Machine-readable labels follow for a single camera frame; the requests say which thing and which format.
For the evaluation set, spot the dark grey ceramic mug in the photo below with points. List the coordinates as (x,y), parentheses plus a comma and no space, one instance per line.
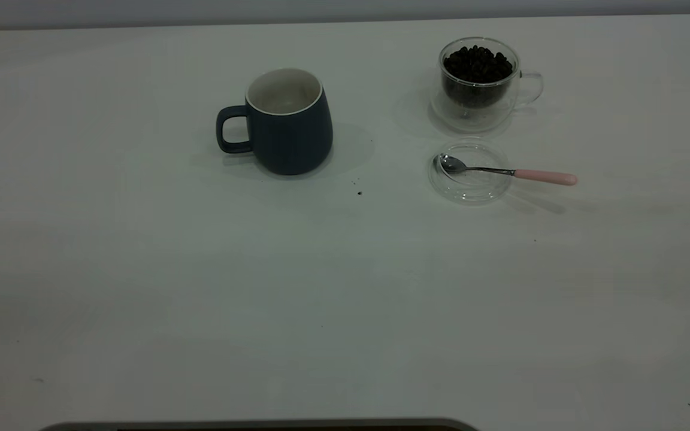
(294,140)

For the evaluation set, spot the clear round glass lid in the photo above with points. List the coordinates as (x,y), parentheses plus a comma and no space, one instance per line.
(471,190)

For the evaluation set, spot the dark coffee beans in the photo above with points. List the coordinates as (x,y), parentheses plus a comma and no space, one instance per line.
(477,66)

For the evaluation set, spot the clear double-wall glass cup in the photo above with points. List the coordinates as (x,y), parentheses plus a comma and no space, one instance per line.
(471,117)

